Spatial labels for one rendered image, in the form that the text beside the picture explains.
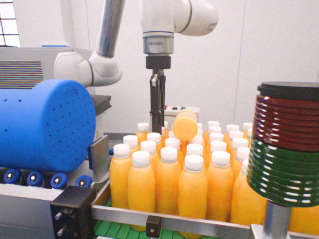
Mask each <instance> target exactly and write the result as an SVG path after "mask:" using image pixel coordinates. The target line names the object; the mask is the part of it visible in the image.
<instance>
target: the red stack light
mask: <svg viewBox="0 0 319 239"><path fill-rule="evenodd" d="M255 99H256V101H255V106H254V109H255V110H254V115H253V124H252V135H253V136H254V137H255V138H256V139H257V140H259V141H261V142H263V143H266V144H269V145H272V146H276V147H281V148H286V149H291V150H295V151H303V152H319V101H312V100H295V99H284V98H275V97H270V96H265V95H261V94H260V93H258V94H256V96H255Z"/></svg>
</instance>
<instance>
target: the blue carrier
mask: <svg viewBox="0 0 319 239"><path fill-rule="evenodd" d="M95 131H96V113H95V107H94V104H93V100H92V98H91V96H90V94H89V92H88V90H87V89H86V88H85V87H84V86H83V85H82V84H81V83H79V82H78V81H76V80H70V79H48V80H44V81H42V82H39V83H38V84H37V85H35V86H34V87H33V89H32V90H21V89H0V167H4V168H16V169H23V170H26V169H27V170H39V171H47V172H56V173H60V172H62V173H68V172H71V171H73V170H75V169H77V168H78V167H79V166H80V165H81V164H82V163H83V162H84V161H85V159H86V158H87V156H88V150H87V147H88V146H89V145H90V144H92V143H93V140H94V137H95Z"/></svg>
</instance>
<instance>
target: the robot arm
mask: <svg viewBox="0 0 319 239"><path fill-rule="evenodd" d="M125 1H126V0H104V4H103V12H102V20H101V26H100V32H99V39H98V46H97V50H96V51H94V52H93V53H92V55H91V57H90V59H89V61H84V60H83V57H82V56H81V55H80V54H78V53H76V52H62V53H59V54H58V55H57V57H56V59H55V62H54V79H70V80H76V81H78V82H79V83H81V84H82V85H83V86H84V87H85V88H87V87H103V86H109V85H113V84H115V83H117V82H119V81H120V80H121V78H122V75H123V70H122V66H121V65H120V64H119V63H118V60H117V57H116V55H115V54H114V53H115V49H116V44H117V39H118V34H119V30H120V25H121V20H122V14H123V10H124V5H125ZM218 21H219V12H218V10H217V8H216V7H215V6H214V5H213V4H212V3H210V2H209V1H207V0H140V23H141V27H142V38H143V53H144V54H145V55H148V56H146V57H145V67H146V68H147V69H152V70H153V71H152V76H151V79H150V109H151V110H150V114H152V133H160V135H161V134H162V127H164V110H166V108H165V82H166V76H165V75H164V69H170V68H171V56H169V55H171V54H173V53H174V38H175V36H174V33H178V34H181V35H184V36H190V37H202V36H205V35H207V34H209V33H211V32H212V31H213V29H214V28H215V27H216V25H217V24H218Z"/></svg>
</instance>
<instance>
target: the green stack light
mask: <svg viewBox="0 0 319 239"><path fill-rule="evenodd" d="M246 181H247V183H248V185H249V186H250V187H251V188H252V189H253V190H254V191H255V192H256V193H258V194H259V195H260V196H262V197H263V198H265V199H268V200H270V201H273V202H276V203H279V204H282V205H285V206H289V207H296V208H308V207H314V206H317V205H319V152H303V151H295V150H291V149H286V148H281V147H276V146H272V145H269V144H266V143H263V142H261V141H259V140H257V139H256V138H255V137H254V136H253V135H251V142H250V149H249V158H248V166H247V174H246Z"/></svg>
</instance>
